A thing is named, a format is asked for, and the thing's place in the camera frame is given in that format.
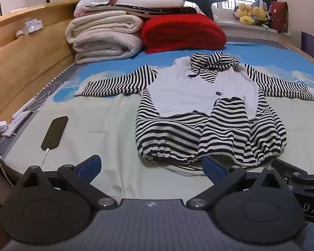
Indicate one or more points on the cream folded quilt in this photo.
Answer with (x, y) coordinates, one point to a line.
(102, 39)

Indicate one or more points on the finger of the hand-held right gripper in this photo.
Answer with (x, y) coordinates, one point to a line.
(295, 171)

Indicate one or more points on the dark dotted folded cloth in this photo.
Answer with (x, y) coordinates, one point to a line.
(172, 11)

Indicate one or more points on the small figurine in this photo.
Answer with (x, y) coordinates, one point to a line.
(19, 34)

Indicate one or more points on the white power strip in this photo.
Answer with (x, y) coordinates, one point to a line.
(23, 109)

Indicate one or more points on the red cushion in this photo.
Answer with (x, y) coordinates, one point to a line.
(279, 15)

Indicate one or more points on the white folded blanket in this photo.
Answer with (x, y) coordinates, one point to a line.
(151, 0)

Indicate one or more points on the yellow plush bear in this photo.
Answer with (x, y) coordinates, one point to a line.
(259, 13)

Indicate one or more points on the blue patterned bedsheet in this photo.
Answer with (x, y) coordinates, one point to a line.
(107, 136)

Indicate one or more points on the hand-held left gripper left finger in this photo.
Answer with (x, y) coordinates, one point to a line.
(90, 166)

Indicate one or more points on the red folded blanket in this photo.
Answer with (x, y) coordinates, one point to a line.
(183, 31)

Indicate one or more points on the wooden bed headboard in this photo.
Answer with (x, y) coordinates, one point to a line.
(28, 57)

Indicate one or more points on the yellow plush duck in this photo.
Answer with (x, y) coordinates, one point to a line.
(244, 14)

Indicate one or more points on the black and white plush toy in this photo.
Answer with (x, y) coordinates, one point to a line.
(267, 19)

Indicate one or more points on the tissue pack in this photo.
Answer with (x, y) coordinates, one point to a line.
(32, 25)

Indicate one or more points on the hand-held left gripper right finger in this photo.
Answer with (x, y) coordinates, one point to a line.
(214, 167)

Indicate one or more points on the black smartphone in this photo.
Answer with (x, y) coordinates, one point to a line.
(55, 133)

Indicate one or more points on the striped hooded jacket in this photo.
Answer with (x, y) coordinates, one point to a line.
(198, 94)

